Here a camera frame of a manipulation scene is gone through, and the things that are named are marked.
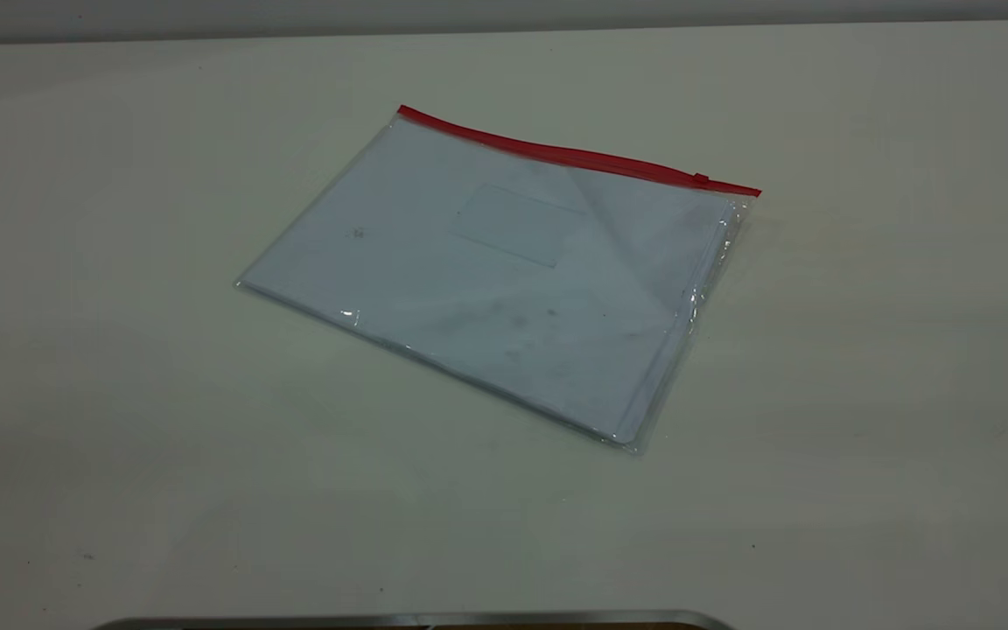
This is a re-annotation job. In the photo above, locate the clear plastic zipper bag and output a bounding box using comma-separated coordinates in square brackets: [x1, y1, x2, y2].
[234, 105, 763, 456]

